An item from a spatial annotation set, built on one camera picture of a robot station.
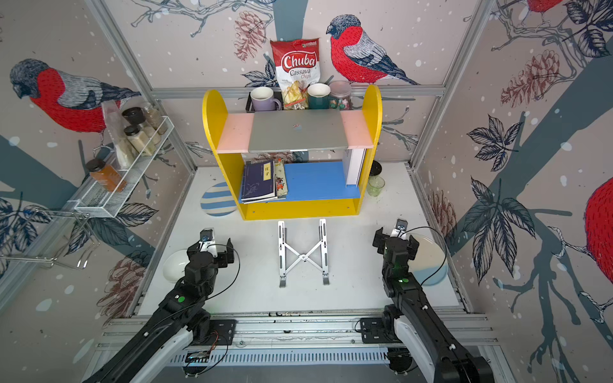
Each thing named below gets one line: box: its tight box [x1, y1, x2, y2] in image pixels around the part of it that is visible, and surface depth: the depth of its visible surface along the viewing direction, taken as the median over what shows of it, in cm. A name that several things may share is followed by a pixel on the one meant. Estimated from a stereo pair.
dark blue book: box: [241, 160, 278, 205], surface depth 94 cm
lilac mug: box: [250, 86, 282, 112], surface depth 85 cm
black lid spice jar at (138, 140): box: [123, 124, 153, 157], surface depth 78 cm
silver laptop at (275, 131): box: [248, 109, 349, 154], surface depth 77 cm
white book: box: [344, 148, 367, 188], surface depth 86 cm
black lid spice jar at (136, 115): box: [122, 106, 162, 145], surface depth 81 cm
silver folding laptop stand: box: [277, 218, 330, 289], surface depth 87 cm
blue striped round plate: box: [200, 181, 238, 218], surface depth 109 cm
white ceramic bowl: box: [162, 248, 190, 284], surface depth 87 cm
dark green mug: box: [306, 82, 332, 110], surface depth 85 cm
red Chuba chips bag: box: [269, 38, 321, 111], surface depth 83 cm
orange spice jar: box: [85, 158, 128, 193], surface depth 68 cm
